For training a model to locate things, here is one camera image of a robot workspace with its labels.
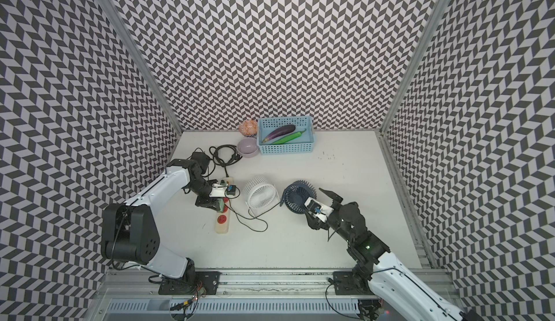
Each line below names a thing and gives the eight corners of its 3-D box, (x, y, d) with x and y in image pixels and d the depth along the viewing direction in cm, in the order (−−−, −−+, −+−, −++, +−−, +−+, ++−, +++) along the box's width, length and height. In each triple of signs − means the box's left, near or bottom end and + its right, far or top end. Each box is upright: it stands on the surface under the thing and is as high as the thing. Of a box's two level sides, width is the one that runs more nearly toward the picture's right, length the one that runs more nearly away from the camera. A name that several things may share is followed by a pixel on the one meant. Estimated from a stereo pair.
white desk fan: (253, 218, 89) (249, 204, 79) (242, 201, 94) (237, 185, 84) (280, 201, 94) (279, 185, 84) (268, 185, 99) (266, 169, 89)
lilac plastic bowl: (235, 151, 111) (233, 144, 107) (249, 141, 115) (248, 134, 111) (251, 163, 106) (250, 156, 102) (264, 152, 111) (264, 145, 106)
